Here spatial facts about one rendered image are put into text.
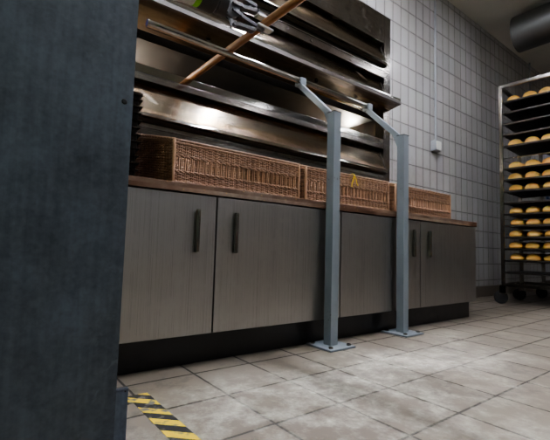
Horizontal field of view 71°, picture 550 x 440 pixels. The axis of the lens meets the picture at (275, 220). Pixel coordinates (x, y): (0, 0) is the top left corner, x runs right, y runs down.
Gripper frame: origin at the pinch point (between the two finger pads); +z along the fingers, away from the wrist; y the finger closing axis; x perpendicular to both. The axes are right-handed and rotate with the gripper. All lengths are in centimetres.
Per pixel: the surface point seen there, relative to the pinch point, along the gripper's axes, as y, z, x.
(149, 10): -18, -25, -49
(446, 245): 77, 132, -1
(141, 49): -14, -19, -76
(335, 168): 48, 36, 3
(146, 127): 30, -21, -58
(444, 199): 49, 138, -5
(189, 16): -19.3, -9.8, -43.1
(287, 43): -39, 59, -58
